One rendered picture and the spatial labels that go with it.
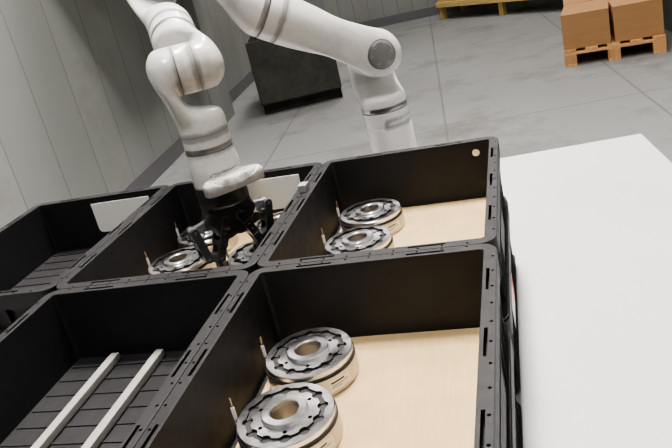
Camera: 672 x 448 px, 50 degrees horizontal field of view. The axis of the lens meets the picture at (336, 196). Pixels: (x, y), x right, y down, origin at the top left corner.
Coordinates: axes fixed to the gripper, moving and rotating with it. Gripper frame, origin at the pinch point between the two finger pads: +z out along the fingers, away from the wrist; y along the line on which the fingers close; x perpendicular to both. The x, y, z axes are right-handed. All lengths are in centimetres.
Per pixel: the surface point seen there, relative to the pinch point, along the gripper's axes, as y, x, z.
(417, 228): -25.9, 10.5, 2.2
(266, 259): 3.5, 18.9, -7.9
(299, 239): -5.5, 10.4, -4.7
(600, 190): -74, 6, 15
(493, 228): -17.7, 37.8, -7.8
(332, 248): -10.6, 9.8, -0.8
